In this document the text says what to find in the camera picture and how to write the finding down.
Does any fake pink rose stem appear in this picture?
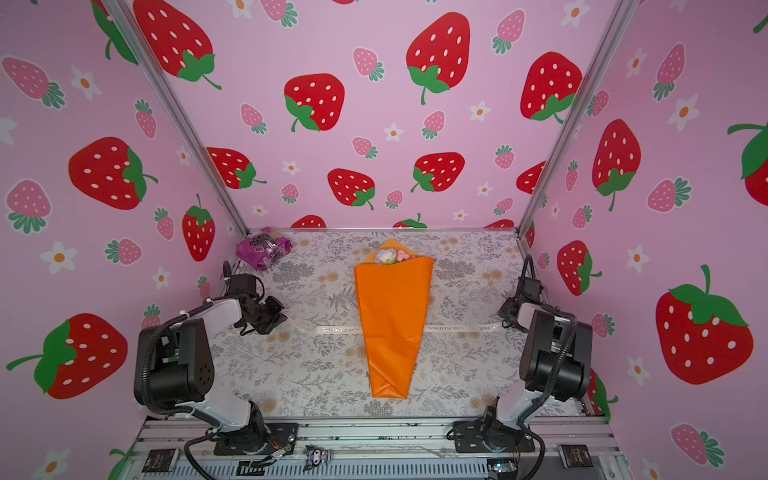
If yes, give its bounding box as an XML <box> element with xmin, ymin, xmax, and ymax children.
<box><xmin>397</xmin><ymin>250</ymin><xmax>414</xmax><ymax>263</ymax></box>

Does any orange wrapping paper sheet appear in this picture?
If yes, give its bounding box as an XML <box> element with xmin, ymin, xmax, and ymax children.
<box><xmin>354</xmin><ymin>239</ymin><xmax>434</xmax><ymax>400</ymax></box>

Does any white ribbon strip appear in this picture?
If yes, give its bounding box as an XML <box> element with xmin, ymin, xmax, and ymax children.
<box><xmin>289</xmin><ymin>319</ymin><xmax>504</xmax><ymax>336</ymax></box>

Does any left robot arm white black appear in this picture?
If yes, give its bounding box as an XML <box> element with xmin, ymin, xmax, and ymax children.
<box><xmin>134</xmin><ymin>263</ymin><xmax>296</xmax><ymax>458</ymax></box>

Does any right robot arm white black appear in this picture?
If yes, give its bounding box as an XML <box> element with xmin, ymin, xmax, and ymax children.
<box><xmin>479</xmin><ymin>255</ymin><xmax>593</xmax><ymax>452</ymax></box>

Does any purple plastic snack bag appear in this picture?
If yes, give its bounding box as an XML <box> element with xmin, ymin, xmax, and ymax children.
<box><xmin>236</xmin><ymin>232</ymin><xmax>292</xmax><ymax>271</ymax></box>

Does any small purple figure charm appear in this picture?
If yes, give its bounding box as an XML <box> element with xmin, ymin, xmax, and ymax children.
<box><xmin>303</xmin><ymin>445</ymin><xmax>331</xmax><ymax>472</ymax></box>

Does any right black label plate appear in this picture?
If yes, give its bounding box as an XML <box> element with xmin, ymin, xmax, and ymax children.
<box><xmin>558</xmin><ymin>444</ymin><xmax>594</xmax><ymax>469</ymax></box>

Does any black label plate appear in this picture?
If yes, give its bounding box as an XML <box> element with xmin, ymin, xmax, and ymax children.
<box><xmin>558</xmin><ymin>444</ymin><xmax>594</xmax><ymax>469</ymax></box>
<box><xmin>141</xmin><ymin>449</ymin><xmax>179</xmax><ymax>474</ymax></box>

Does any left black label plate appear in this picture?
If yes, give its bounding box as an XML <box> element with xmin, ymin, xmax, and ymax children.
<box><xmin>141</xmin><ymin>449</ymin><xmax>179</xmax><ymax>474</ymax></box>

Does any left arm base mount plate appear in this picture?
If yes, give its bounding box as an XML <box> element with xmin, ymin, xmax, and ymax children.
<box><xmin>214</xmin><ymin>422</ymin><xmax>299</xmax><ymax>456</ymax></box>

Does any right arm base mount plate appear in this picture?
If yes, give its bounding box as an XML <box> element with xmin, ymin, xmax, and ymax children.
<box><xmin>446</xmin><ymin>419</ymin><xmax>536</xmax><ymax>454</ymax></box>

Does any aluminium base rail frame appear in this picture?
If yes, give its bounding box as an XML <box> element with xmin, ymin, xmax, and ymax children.
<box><xmin>113</xmin><ymin>415</ymin><xmax>631</xmax><ymax>480</ymax></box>

